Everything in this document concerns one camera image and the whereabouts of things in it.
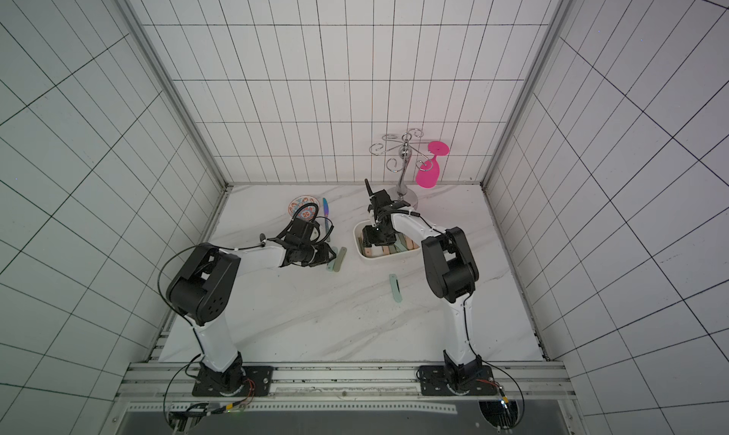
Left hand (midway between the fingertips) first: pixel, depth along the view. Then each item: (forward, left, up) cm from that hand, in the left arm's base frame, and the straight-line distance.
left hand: (329, 260), depth 96 cm
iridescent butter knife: (+25, +4, -1) cm, 25 cm away
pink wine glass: (+27, -35, +16) cm, 47 cm away
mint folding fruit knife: (-10, -23, 0) cm, 25 cm away
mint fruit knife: (-2, -1, +2) cm, 3 cm away
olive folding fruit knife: (+1, -3, 0) cm, 3 cm away
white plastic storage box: (+4, -26, +1) cm, 27 cm away
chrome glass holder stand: (+27, -25, +28) cm, 46 cm away
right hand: (+9, -16, +3) cm, 18 cm away
